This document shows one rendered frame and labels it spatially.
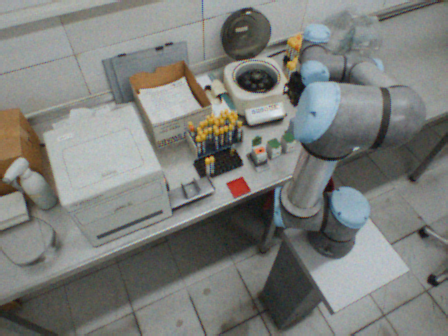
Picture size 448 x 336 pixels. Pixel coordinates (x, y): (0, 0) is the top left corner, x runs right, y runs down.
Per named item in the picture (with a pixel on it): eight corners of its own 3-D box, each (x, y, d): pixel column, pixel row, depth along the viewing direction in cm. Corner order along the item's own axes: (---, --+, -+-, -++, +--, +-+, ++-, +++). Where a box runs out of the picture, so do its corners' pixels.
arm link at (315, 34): (304, 37, 100) (304, 19, 105) (297, 68, 109) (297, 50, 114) (332, 40, 100) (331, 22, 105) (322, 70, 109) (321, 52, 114)
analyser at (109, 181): (93, 249, 117) (60, 206, 92) (74, 184, 130) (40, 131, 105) (180, 213, 125) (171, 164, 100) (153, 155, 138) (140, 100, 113)
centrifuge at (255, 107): (240, 130, 146) (241, 109, 136) (219, 82, 162) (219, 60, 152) (293, 118, 151) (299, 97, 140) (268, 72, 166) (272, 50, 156)
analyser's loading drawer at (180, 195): (161, 214, 122) (159, 207, 118) (155, 199, 125) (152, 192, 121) (215, 192, 127) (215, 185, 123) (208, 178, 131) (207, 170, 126)
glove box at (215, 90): (213, 129, 146) (213, 113, 138) (191, 92, 158) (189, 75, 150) (240, 120, 149) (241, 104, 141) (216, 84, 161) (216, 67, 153)
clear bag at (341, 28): (330, 65, 170) (341, 32, 154) (300, 49, 176) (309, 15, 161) (358, 41, 181) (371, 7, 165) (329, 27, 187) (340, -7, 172)
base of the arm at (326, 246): (362, 251, 114) (373, 238, 105) (319, 264, 111) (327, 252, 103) (340, 210, 122) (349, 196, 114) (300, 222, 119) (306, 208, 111)
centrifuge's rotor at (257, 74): (243, 104, 147) (245, 91, 141) (232, 79, 155) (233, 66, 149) (278, 96, 150) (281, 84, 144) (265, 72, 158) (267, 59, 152)
